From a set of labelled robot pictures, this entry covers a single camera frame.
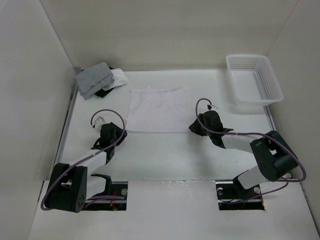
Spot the pale pink tank top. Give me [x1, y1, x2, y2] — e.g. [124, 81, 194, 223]
[126, 87, 194, 134]

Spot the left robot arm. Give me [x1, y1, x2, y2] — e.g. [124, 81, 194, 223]
[41, 122, 128, 213]

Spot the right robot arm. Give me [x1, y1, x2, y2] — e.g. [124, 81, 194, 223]
[188, 110, 298, 198]

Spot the white folded tank top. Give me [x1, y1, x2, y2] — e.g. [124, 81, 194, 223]
[103, 68, 129, 91]

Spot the grey folded tank top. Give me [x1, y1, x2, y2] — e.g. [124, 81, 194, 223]
[75, 62, 115, 100]

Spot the white plastic basket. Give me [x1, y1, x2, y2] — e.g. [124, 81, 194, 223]
[225, 54, 284, 107]

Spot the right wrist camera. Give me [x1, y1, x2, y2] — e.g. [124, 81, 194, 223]
[207, 104, 218, 111]

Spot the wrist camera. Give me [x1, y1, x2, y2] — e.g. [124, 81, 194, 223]
[92, 116, 106, 133]
[207, 104, 218, 111]

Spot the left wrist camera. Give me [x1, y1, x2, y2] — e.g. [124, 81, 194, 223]
[92, 116, 106, 133]

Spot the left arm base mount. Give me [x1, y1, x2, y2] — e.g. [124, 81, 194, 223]
[82, 173, 129, 211]

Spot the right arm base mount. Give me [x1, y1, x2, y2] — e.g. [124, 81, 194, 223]
[215, 180, 265, 211]

